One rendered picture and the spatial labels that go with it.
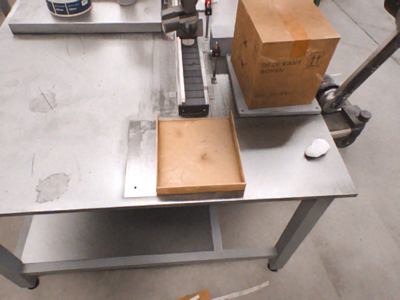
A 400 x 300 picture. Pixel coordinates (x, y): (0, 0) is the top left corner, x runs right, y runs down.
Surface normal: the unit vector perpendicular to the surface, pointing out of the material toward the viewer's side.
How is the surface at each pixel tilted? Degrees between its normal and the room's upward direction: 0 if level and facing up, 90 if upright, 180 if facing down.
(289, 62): 90
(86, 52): 0
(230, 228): 0
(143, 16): 0
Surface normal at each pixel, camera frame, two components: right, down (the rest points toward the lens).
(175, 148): 0.03, -0.63
